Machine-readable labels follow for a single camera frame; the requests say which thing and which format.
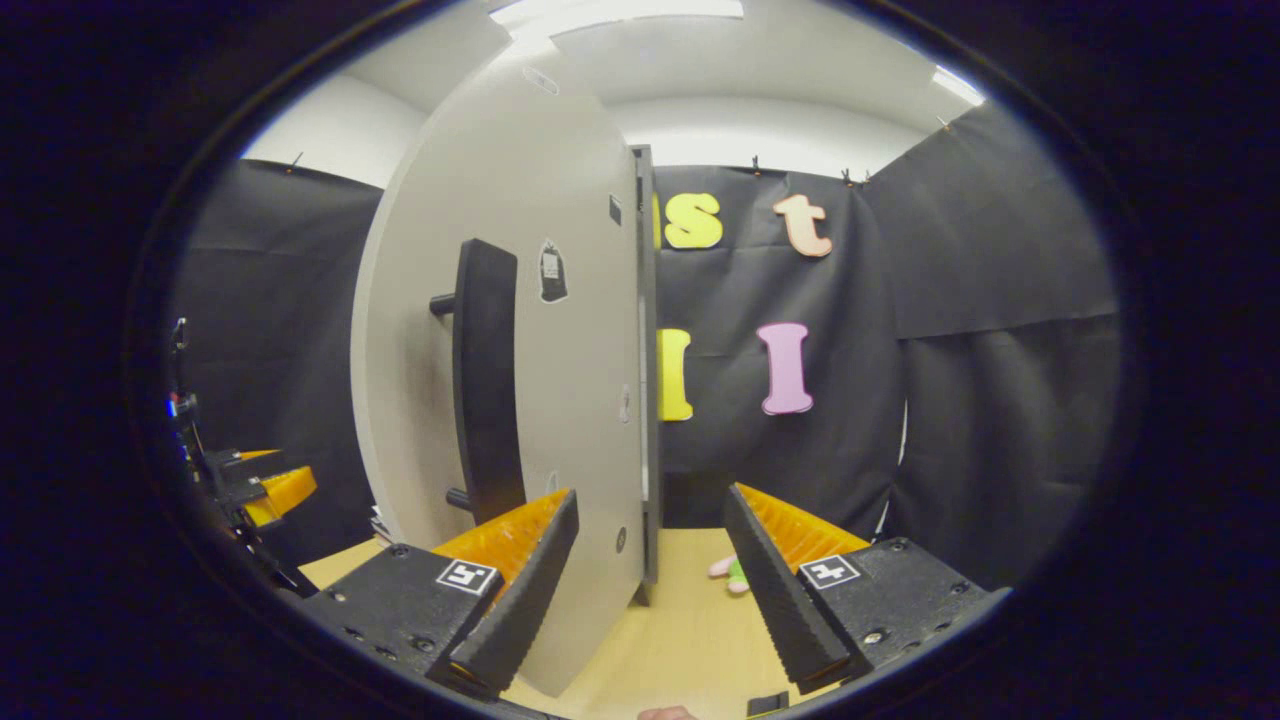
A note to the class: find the black backdrop cloth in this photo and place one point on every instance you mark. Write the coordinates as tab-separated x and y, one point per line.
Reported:
1000	400

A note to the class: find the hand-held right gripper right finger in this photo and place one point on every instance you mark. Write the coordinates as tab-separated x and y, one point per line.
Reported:
780	600

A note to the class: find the grey cabinet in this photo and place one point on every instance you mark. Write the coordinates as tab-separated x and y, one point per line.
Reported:
648	350

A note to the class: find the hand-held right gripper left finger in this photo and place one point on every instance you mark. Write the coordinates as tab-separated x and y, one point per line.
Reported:
520	600

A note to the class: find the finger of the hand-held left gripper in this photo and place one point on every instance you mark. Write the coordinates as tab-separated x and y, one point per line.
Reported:
285	492
258	455

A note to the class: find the green pink plush toy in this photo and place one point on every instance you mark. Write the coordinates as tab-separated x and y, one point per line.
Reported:
735	575

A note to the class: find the small ceiling light panel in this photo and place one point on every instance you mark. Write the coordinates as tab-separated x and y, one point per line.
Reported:
958	85

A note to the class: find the large ceiling light panel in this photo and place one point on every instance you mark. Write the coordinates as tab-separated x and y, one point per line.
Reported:
620	12

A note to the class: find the beige cabinet door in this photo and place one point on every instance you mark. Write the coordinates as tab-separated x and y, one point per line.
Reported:
570	380

